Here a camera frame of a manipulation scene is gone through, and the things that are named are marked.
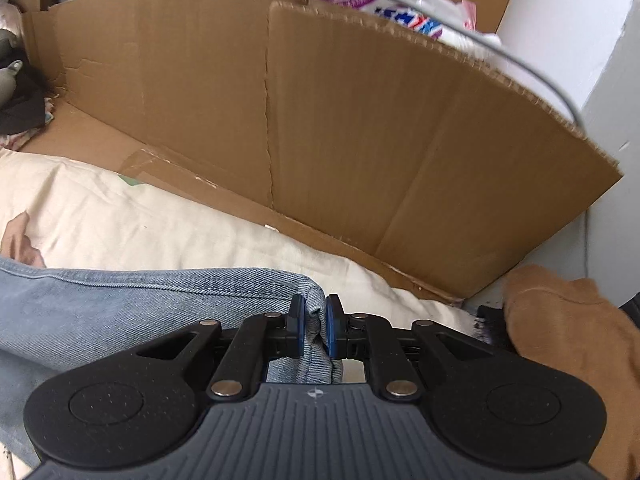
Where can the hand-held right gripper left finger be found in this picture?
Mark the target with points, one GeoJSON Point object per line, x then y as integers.
{"type": "Point", "coordinates": [299, 330]}

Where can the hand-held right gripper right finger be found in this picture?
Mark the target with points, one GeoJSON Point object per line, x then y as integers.
{"type": "Point", "coordinates": [332, 330]}

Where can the light blue jeans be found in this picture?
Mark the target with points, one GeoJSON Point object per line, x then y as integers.
{"type": "Point", "coordinates": [125, 320]}

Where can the cream bear print bed sheet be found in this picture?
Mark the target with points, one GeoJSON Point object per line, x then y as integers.
{"type": "Point", "coordinates": [150, 220]}

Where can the flattened brown cardboard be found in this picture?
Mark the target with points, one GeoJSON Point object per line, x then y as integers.
{"type": "Point", "coordinates": [350, 135]}

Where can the folded brown garment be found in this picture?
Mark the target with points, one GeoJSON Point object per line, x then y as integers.
{"type": "Point", "coordinates": [575, 340]}

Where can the patterned cloth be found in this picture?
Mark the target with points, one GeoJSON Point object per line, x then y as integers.
{"type": "Point", "coordinates": [47, 110]}

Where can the pink package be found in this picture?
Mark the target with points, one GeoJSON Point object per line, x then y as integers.
{"type": "Point", "coordinates": [470, 15]}

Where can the grey neck pillow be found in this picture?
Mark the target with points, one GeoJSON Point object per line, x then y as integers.
{"type": "Point", "coordinates": [7, 85]}

